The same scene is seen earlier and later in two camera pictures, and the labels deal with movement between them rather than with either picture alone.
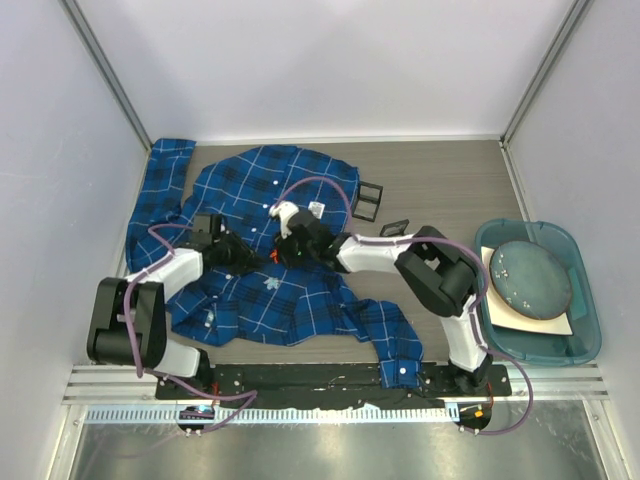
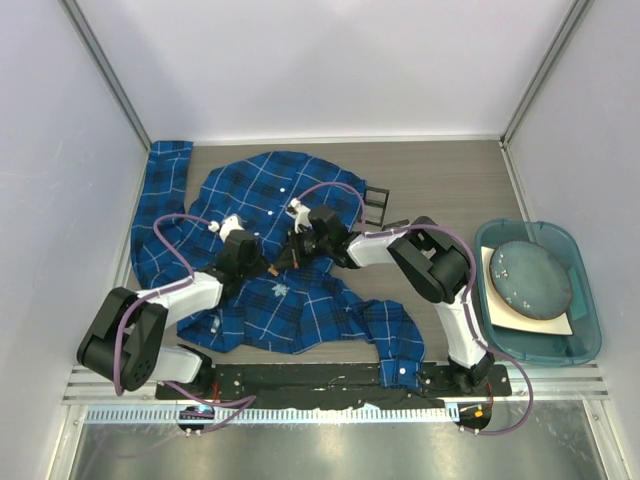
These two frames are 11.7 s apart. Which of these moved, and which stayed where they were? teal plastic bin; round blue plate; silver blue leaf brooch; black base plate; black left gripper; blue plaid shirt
Moved: silver blue leaf brooch; black left gripper
Stayed: round blue plate; teal plastic bin; black base plate; blue plaid shirt
